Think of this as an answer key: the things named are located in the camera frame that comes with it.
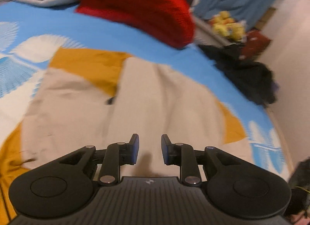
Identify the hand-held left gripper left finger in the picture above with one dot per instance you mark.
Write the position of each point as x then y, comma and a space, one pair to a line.
135, 148

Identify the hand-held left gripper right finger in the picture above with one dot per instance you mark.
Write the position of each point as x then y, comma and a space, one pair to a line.
165, 151

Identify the beige and mustard hoodie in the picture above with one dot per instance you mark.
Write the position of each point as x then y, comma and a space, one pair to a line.
157, 99

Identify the black clothes pile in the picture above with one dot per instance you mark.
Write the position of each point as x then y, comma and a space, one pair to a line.
244, 74

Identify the blue and white bed sheet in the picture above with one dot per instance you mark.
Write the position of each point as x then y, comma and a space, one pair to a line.
145, 43

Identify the grey window sill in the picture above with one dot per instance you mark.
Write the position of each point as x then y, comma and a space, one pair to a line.
205, 31

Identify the yellow plush toy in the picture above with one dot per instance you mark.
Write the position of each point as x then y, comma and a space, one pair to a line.
236, 31
221, 22

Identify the dark red bag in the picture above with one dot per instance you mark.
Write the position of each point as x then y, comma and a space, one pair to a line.
255, 44

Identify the red blanket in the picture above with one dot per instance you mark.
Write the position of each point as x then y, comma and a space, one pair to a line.
135, 4

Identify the wooden bed frame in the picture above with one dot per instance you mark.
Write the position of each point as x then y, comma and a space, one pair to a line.
285, 147

